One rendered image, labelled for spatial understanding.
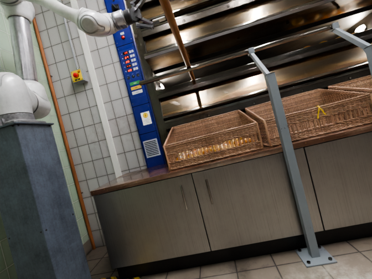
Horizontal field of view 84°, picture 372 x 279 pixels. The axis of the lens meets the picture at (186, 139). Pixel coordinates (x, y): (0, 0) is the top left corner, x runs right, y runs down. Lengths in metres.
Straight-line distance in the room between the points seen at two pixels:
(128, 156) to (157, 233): 0.76
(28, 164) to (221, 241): 1.03
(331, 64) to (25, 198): 2.07
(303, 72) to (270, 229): 1.17
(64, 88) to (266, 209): 1.83
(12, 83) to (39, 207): 0.60
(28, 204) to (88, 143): 0.91
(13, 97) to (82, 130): 0.83
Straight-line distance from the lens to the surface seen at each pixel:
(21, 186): 1.19
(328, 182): 1.30
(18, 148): 1.17
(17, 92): 1.29
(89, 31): 1.17
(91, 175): 1.99
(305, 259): 1.33
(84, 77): 1.96
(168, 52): 1.66
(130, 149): 1.80
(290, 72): 1.83
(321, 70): 1.90
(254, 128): 1.20
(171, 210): 1.22
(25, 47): 1.59
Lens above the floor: 0.75
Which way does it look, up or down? 1 degrees down
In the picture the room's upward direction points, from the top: 14 degrees counter-clockwise
